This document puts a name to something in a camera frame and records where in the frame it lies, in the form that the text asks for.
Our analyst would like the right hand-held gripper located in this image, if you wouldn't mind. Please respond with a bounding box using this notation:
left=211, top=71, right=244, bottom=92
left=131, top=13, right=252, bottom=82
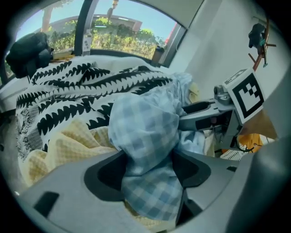
left=179, top=67, right=265, bottom=149

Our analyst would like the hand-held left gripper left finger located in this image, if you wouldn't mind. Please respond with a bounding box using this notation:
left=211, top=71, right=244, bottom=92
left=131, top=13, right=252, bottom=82
left=18, top=150, right=155, bottom=233

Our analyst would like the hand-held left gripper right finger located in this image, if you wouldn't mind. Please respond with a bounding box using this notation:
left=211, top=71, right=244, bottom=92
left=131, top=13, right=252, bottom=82
left=174, top=151, right=240, bottom=228

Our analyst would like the cream yellow garment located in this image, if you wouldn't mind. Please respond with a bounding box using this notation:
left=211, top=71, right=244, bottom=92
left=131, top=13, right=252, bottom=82
left=188, top=81, right=201, bottom=103
left=22, top=119, right=119, bottom=187

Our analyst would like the white woven laundry basket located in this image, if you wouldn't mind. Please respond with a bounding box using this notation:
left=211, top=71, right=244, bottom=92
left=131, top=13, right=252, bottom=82
left=219, top=147, right=250, bottom=161

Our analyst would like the blue checked clothes garment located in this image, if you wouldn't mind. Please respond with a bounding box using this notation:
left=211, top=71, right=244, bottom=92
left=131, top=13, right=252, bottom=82
left=108, top=72, right=212, bottom=222

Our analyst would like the person's right forearm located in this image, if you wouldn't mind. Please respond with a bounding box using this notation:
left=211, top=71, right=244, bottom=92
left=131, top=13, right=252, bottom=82
left=242, top=109, right=279, bottom=140

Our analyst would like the orange sofa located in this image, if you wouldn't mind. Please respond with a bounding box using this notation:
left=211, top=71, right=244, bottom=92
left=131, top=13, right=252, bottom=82
left=221, top=133, right=277, bottom=154

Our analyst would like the red-brown coat rack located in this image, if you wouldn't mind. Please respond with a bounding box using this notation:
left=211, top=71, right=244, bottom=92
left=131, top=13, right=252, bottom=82
left=247, top=15, right=277, bottom=71

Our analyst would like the dark clothing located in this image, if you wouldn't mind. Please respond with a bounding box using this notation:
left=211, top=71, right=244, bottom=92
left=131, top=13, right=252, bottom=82
left=248, top=23, right=266, bottom=49

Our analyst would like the large window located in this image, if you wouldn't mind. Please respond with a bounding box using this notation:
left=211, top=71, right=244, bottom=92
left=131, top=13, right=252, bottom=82
left=4, top=0, right=189, bottom=69

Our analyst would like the black white patterned throw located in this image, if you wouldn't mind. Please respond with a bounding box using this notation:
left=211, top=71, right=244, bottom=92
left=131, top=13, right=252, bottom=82
left=15, top=60, right=174, bottom=160

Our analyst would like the small white bottle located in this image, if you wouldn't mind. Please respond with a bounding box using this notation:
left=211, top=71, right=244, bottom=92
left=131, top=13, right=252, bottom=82
left=83, top=31, right=92, bottom=52

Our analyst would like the black backpack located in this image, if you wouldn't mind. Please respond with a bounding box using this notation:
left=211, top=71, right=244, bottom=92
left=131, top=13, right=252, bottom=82
left=5, top=31, right=52, bottom=79

